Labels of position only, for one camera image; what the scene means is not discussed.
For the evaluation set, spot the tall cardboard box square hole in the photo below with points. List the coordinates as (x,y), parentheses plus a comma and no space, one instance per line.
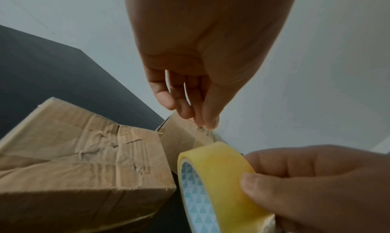
(179,140)

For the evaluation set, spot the small cardboard box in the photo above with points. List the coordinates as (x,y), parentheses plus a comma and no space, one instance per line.
(76,179)

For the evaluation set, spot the person's right hand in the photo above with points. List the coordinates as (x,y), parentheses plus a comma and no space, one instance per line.
(329,191)

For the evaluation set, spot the person's left hand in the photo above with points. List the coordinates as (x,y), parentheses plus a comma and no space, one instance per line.
(207,39)

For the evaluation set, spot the yellow tape roll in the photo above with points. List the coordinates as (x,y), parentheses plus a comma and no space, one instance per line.
(219,179)

